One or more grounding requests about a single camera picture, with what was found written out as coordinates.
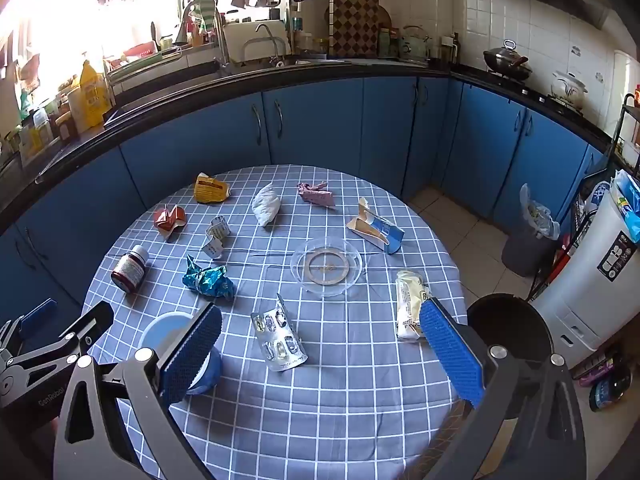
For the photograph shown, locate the red carton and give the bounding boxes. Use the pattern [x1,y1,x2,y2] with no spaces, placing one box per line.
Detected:
[152,204,188,238]

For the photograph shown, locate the black metal rack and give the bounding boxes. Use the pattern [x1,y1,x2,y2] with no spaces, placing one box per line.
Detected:
[607,92,640,171]

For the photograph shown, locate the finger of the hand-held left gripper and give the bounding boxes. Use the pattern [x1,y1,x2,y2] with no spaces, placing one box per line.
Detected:
[10,301,115,366]
[0,298,58,356]

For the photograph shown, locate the white tall stacked bin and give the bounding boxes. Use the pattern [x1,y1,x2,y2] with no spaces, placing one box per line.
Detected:
[530,180,640,368]

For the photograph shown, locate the grey checked tablecloth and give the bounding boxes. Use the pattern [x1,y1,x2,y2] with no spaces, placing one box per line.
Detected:
[82,165,468,480]

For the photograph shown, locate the steel kitchen faucet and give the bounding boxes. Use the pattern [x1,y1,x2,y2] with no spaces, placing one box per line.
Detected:
[175,2,231,66]

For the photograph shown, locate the white snack wrapper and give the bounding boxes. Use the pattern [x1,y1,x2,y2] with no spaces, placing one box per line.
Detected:
[395,270,432,343]

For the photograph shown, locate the silver blister pack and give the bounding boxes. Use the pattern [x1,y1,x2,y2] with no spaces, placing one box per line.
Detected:
[250,293,308,373]

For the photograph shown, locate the white floral pot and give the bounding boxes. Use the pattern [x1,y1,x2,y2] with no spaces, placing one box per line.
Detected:
[550,71,590,108]

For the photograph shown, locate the yellow packet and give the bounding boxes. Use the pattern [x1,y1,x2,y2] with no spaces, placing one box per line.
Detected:
[194,172,232,204]

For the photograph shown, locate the pink wrapper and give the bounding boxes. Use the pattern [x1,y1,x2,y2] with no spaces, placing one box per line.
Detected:
[296,181,337,209]

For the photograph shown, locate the grey waste basket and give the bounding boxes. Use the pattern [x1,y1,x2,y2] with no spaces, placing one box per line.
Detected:
[501,225,551,278]

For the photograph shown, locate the dark round bottle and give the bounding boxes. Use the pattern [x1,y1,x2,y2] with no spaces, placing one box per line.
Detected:
[589,365,632,413]

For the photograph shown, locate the black trash bin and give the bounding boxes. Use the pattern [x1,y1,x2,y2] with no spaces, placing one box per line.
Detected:
[465,295,556,421]

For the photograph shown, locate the pale green kettle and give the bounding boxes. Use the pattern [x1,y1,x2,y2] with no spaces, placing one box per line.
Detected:
[400,25,432,63]

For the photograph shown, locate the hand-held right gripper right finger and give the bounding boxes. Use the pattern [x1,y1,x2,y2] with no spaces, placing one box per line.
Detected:
[417,297,587,480]

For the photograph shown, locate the yellow detergent bottle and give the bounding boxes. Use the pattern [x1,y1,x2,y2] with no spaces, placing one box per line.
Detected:
[75,60,112,128]

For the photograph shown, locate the clear plastic bin liner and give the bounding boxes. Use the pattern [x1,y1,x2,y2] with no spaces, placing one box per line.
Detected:
[519,183,561,241]

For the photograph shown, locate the blue foil wrapper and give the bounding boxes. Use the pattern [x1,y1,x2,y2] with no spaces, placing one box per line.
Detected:
[181,255,236,301]

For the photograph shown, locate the clear glass plate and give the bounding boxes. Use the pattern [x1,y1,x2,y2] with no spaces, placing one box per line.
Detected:
[290,238,366,297]

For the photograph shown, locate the purple bottle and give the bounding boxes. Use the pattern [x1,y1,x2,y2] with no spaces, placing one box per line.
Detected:
[575,352,623,386]

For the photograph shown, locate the cream and blue carton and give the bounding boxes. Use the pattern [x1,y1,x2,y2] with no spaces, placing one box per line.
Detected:
[346,197,405,255]

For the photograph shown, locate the light blue wipes packet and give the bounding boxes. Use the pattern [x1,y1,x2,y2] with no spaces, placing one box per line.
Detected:
[610,170,640,246]

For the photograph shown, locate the steel wok with lid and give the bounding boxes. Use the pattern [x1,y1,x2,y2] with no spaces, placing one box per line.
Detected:
[482,39,533,81]

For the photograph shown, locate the checkered wooden cutting board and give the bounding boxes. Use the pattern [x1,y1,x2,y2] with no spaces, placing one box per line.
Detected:
[329,0,381,58]

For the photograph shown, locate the blue kitchen cabinets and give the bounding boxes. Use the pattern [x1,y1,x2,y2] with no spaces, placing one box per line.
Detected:
[0,75,608,321]

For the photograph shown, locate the brown medicine bottle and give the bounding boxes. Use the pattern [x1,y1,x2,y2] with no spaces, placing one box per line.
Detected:
[110,245,150,293]

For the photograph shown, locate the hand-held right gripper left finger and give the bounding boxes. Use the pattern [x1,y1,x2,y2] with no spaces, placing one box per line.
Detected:
[52,304,223,480]

